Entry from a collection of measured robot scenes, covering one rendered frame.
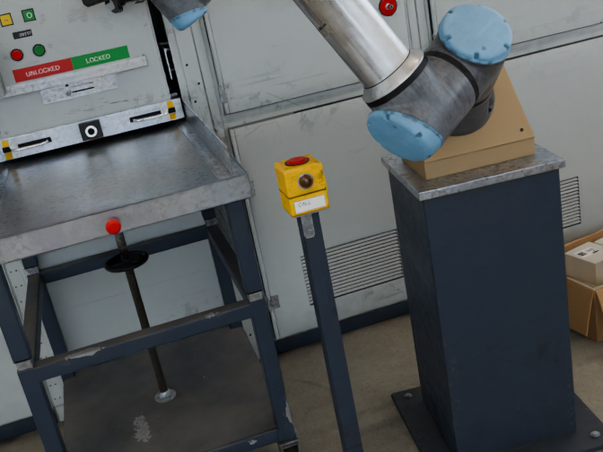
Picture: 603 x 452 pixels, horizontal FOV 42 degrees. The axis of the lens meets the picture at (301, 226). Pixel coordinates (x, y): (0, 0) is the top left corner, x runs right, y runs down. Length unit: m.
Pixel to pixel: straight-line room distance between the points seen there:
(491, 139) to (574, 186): 1.15
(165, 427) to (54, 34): 1.11
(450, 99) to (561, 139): 1.33
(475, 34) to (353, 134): 0.95
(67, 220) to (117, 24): 0.78
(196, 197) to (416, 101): 0.53
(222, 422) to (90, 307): 0.65
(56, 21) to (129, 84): 0.26
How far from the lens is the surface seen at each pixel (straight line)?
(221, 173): 1.77
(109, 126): 2.36
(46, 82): 2.31
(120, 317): 2.55
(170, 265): 2.50
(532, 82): 2.77
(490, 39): 1.64
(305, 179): 1.52
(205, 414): 2.18
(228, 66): 2.37
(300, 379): 2.54
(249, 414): 2.12
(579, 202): 2.99
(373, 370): 2.52
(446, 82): 1.59
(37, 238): 1.74
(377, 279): 2.69
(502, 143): 1.84
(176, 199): 1.73
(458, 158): 1.81
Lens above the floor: 1.34
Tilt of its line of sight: 21 degrees down
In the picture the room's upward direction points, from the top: 11 degrees counter-clockwise
